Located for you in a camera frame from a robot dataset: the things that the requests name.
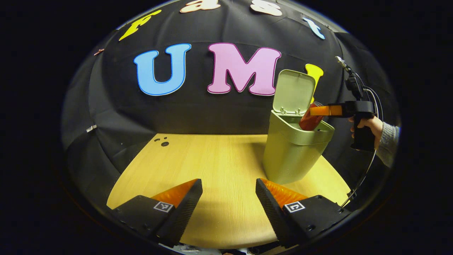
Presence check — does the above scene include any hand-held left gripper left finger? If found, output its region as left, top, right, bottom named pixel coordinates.
left=108, top=178, right=204, bottom=248

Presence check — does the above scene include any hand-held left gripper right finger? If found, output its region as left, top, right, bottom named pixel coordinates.
left=256, top=178, right=352, bottom=248

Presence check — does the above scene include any pale green desktop garbage bin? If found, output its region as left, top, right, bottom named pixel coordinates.
left=263, top=69, right=335, bottom=185

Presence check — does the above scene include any wooden desktop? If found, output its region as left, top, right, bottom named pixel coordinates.
left=106, top=133, right=351, bottom=249

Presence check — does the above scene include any black backdrop cloth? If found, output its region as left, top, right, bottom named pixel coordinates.
left=60, top=0, right=402, bottom=213

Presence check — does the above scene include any black cable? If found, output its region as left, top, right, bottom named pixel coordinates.
left=340, top=71, right=384, bottom=208

